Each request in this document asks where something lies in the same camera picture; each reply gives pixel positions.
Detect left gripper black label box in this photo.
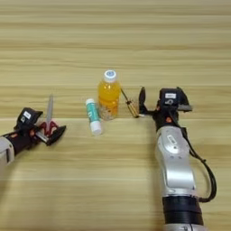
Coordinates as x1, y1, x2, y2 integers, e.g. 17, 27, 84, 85
16, 106, 44, 130

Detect red handled scissors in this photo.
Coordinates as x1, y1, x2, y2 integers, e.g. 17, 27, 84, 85
39, 94, 59, 137

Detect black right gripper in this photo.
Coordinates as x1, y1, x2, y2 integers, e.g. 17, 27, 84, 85
137, 86, 194, 132

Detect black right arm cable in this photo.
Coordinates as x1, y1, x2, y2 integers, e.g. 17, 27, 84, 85
177, 114, 217, 203

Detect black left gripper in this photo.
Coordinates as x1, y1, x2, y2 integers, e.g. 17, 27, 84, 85
10, 125, 68, 156

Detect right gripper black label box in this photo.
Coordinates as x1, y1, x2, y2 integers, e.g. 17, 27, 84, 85
158, 87, 181, 108

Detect green white glue stick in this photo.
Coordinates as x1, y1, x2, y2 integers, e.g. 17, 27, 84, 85
85, 97, 105, 136

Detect orange juice bottle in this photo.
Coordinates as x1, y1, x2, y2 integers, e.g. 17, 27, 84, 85
97, 69, 122, 121

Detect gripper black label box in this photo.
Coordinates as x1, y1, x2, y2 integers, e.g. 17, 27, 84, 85
158, 87, 181, 108
16, 106, 44, 130

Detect yellow handled screwdriver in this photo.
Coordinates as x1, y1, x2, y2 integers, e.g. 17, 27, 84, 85
120, 88, 142, 119

